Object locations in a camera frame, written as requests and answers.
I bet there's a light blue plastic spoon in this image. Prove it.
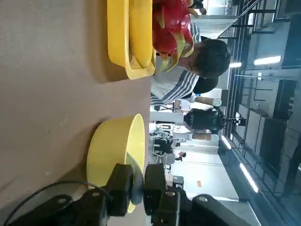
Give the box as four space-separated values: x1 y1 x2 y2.
125 152 144 205

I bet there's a black and white background robot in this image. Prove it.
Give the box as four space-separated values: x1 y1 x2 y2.
183 95 247 142

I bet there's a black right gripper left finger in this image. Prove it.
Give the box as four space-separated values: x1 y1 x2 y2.
30 163 135 226

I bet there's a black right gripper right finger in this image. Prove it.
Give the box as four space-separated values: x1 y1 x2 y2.
143 163 238 226

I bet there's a yellow plastic tray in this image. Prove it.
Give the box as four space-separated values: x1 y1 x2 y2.
106 0 157 80

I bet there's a red dragon fruit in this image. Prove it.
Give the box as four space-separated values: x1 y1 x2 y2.
152 0 196 73

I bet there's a yellow banana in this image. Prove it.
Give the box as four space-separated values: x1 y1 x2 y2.
128 0 154 68

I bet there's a yellow bowl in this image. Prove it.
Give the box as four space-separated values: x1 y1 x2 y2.
86 113 146 213

